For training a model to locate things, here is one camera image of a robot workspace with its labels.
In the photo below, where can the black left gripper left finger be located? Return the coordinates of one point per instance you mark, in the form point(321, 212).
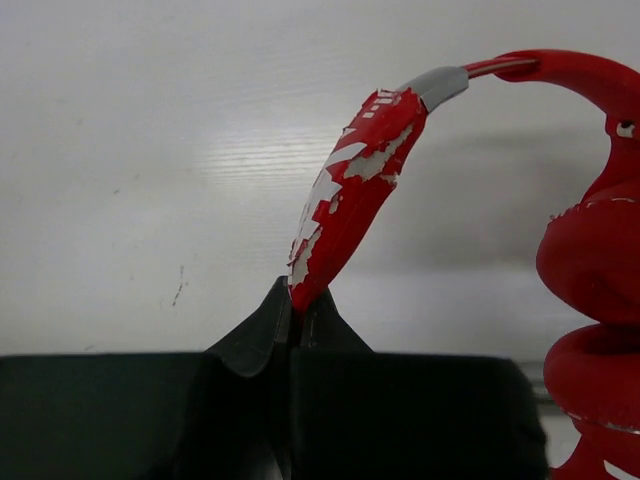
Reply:
point(170, 415)

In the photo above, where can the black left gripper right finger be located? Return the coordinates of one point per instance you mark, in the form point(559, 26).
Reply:
point(359, 414)

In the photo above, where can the red headphones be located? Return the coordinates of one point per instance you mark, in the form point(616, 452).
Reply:
point(588, 256)

